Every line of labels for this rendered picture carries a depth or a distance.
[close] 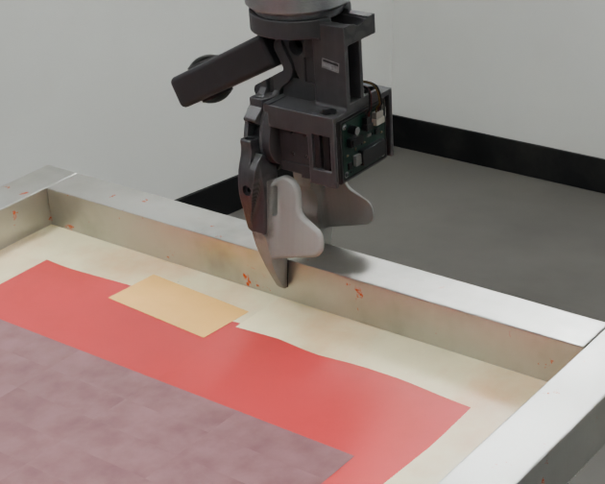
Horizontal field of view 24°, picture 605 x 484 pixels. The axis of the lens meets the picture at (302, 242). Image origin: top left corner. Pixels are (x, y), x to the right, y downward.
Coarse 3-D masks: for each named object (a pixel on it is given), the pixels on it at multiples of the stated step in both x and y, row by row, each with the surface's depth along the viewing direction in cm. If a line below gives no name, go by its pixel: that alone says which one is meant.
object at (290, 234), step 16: (288, 176) 100; (272, 192) 101; (288, 192) 100; (272, 208) 101; (288, 208) 101; (272, 224) 102; (288, 224) 101; (304, 224) 100; (256, 240) 102; (272, 240) 102; (288, 240) 102; (304, 240) 101; (320, 240) 100; (272, 256) 103; (288, 256) 102; (304, 256) 101; (272, 272) 104
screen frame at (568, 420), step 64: (0, 192) 119; (64, 192) 118; (128, 192) 118; (192, 256) 111; (256, 256) 107; (320, 256) 105; (384, 320) 101; (448, 320) 97; (512, 320) 94; (576, 320) 94; (576, 384) 87; (512, 448) 81; (576, 448) 84
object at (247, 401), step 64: (192, 384) 96; (256, 384) 95; (320, 384) 95; (384, 384) 95; (64, 448) 90; (128, 448) 89; (192, 448) 89; (256, 448) 88; (320, 448) 88; (384, 448) 88
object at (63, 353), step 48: (0, 288) 111; (48, 288) 110; (96, 288) 110; (0, 336) 104; (48, 336) 103; (96, 336) 103; (144, 336) 102; (192, 336) 102; (0, 384) 97; (48, 384) 97; (96, 384) 97; (144, 384) 96; (0, 432) 92; (48, 432) 92
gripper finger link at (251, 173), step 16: (256, 128) 100; (256, 144) 99; (240, 160) 100; (256, 160) 99; (240, 176) 100; (256, 176) 99; (272, 176) 101; (240, 192) 100; (256, 192) 100; (256, 208) 101; (256, 224) 102
